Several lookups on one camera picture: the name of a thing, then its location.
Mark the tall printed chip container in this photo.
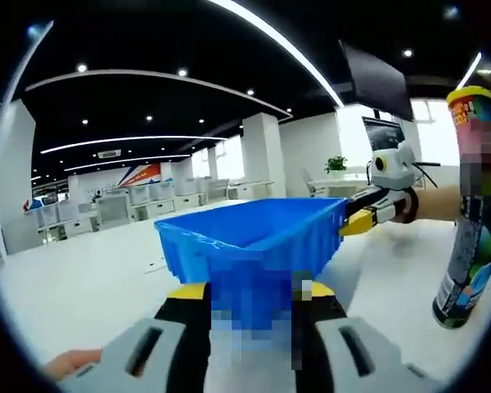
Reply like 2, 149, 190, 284
432, 96, 491, 330

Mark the black hanging monitor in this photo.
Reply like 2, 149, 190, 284
338, 39, 415, 122

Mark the blue plastic box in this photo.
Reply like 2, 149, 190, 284
154, 197, 349, 287

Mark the person's left hand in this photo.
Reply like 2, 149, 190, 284
43, 348, 104, 382

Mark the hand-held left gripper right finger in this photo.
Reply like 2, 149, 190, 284
293, 282, 439, 393

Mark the thin black cable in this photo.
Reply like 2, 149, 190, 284
412, 161, 442, 190

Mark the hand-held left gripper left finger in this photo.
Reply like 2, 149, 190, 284
59, 282, 212, 393

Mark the yellow round toy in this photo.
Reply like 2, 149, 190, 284
446, 84, 491, 106

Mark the open laptop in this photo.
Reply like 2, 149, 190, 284
362, 116, 407, 153

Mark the white table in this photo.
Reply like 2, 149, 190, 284
0, 200, 491, 393

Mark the green potted plant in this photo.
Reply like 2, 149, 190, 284
325, 155, 349, 175

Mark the white mesh office chair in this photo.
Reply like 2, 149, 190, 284
97, 196, 130, 224

